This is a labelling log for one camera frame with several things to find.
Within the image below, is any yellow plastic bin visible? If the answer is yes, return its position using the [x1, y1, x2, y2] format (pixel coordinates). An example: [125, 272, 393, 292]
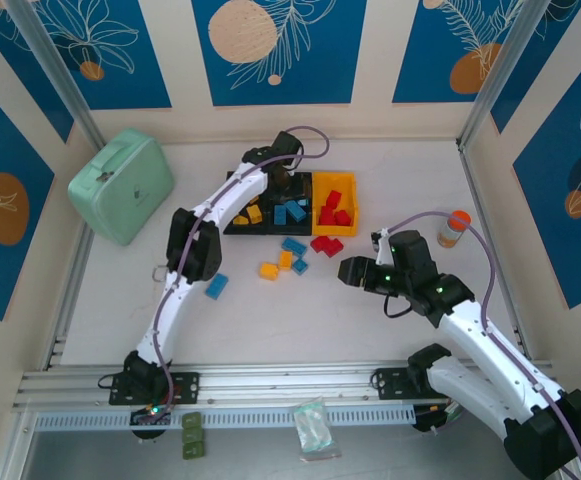
[311, 171, 360, 237]

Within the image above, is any black plastic bin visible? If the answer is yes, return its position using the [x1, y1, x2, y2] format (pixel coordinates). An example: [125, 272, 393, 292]
[268, 171, 316, 236]
[223, 171, 274, 236]

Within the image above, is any orange-capped clear bottle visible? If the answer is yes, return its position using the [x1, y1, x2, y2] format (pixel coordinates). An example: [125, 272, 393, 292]
[437, 209, 472, 249]

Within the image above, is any clear plastic zip bag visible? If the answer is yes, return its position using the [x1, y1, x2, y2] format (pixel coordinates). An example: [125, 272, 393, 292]
[289, 396, 344, 464]

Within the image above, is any mint green carry case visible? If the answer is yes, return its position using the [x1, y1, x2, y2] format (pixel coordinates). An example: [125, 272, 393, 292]
[67, 128, 176, 247]

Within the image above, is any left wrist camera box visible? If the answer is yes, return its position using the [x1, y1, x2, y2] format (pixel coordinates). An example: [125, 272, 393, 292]
[268, 130, 304, 157]

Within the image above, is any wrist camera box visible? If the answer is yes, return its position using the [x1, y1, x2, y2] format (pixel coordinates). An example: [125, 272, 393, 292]
[389, 230, 429, 271]
[268, 130, 304, 157]

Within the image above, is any right camera mount bracket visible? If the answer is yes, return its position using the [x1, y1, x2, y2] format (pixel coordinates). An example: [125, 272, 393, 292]
[372, 228, 394, 267]

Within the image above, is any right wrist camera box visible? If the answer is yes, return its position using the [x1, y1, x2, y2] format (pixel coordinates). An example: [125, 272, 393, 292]
[389, 230, 429, 271]

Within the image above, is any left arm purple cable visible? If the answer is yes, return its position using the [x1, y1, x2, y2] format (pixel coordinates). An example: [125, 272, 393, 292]
[142, 125, 331, 426]

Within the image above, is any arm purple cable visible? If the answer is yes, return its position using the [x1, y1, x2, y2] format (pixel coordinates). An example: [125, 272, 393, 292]
[142, 125, 331, 426]
[384, 209, 581, 480]

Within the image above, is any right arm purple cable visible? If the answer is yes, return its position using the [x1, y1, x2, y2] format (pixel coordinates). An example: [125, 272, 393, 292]
[384, 209, 581, 480]

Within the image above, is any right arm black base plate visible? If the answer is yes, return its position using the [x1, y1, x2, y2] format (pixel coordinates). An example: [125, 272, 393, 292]
[371, 367, 451, 401]

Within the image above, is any blue floral wall panel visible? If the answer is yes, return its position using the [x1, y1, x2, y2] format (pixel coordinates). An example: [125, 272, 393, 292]
[34, 0, 174, 111]
[489, 0, 581, 135]
[512, 47, 581, 311]
[191, 0, 369, 107]
[0, 72, 56, 322]
[0, 0, 76, 145]
[392, 0, 526, 105]

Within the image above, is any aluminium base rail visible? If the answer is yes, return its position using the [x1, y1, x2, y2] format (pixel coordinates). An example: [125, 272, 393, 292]
[12, 358, 565, 414]

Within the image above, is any white slotted cable duct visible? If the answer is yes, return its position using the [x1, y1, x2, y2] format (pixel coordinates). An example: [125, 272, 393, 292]
[33, 405, 417, 432]

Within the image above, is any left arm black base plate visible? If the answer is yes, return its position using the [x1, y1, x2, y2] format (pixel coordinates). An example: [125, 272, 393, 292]
[108, 370, 202, 407]

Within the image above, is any aluminium frame post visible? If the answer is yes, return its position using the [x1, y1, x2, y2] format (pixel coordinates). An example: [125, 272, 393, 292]
[455, 0, 554, 151]
[5, 0, 107, 151]

